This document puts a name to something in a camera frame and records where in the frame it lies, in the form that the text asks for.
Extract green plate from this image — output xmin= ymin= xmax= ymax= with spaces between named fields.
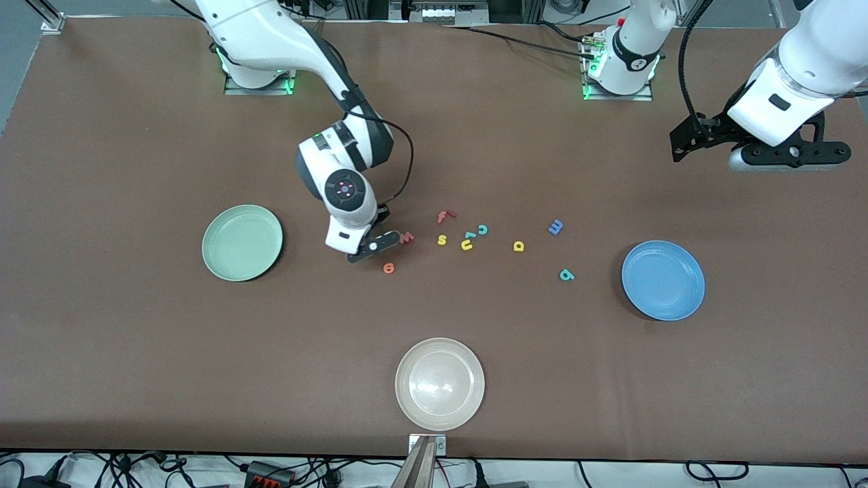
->
xmin=201 ymin=204 xmax=284 ymax=283

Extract blue plate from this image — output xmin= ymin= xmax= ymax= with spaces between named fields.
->
xmin=621 ymin=240 xmax=706 ymax=322

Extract beige plate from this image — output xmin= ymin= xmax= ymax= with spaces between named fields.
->
xmin=395 ymin=337 xmax=486 ymax=432

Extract white terminal block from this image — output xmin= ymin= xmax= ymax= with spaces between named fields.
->
xmin=407 ymin=0 xmax=490 ymax=26

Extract black orange power strip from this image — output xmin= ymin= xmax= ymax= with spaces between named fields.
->
xmin=245 ymin=460 xmax=296 ymax=488

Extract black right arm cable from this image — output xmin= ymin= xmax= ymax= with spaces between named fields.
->
xmin=315 ymin=34 xmax=414 ymax=207

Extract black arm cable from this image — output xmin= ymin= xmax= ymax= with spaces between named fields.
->
xmin=315 ymin=34 xmax=414 ymax=207
xmin=677 ymin=0 xmax=714 ymax=126

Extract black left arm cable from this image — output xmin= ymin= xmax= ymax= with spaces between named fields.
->
xmin=677 ymin=0 xmax=714 ymax=126

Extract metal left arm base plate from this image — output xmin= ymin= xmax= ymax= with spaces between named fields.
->
xmin=581 ymin=34 xmax=654 ymax=102

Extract short black table cable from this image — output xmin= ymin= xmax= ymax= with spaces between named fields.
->
xmin=537 ymin=21 xmax=592 ymax=44

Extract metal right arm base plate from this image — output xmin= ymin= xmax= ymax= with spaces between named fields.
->
xmin=224 ymin=68 xmax=296 ymax=96

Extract long black table cable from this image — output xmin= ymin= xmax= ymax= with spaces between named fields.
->
xmin=444 ymin=24 xmax=597 ymax=62

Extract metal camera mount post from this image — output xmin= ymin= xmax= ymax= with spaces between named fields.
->
xmin=391 ymin=434 xmax=448 ymax=488

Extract black cable loop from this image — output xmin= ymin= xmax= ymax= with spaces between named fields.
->
xmin=684 ymin=461 xmax=751 ymax=483

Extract aluminium frame post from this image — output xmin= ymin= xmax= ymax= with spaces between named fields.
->
xmin=26 ymin=0 xmax=66 ymax=35

